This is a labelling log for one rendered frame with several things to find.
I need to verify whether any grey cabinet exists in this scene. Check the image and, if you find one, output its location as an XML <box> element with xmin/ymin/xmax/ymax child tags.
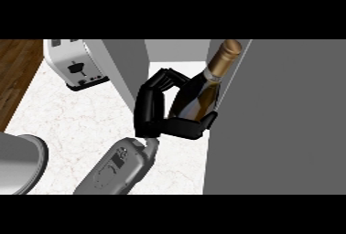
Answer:
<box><xmin>82</xmin><ymin>38</ymin><xmax>212</xmax><ymax>114</ymax></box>

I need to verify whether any dark grey cabinet door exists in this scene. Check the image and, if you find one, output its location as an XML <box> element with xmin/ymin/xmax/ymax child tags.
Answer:
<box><xmin>201</xmin><ymin>38</ymin><xmax>346</xmax><ymax>196</ymax></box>

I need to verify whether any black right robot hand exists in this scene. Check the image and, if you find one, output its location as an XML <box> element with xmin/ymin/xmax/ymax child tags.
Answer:
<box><xmin>133</xmin><ymin>68</ymin><xmax>218</xmax><ymax>141</ymax></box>

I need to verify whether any white toaster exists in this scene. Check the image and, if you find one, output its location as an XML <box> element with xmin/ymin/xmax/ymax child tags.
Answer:
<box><xmin>41</xmin><ymin>38</ymin><xmax>110</xmax><ymax>92</ymax></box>

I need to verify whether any dark wine bottle gold neck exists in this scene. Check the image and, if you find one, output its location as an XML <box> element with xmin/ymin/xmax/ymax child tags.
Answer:
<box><xmin>167</xmin><ymin>39</ymin><xmax>244</xmax><ymax>122</ymax></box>

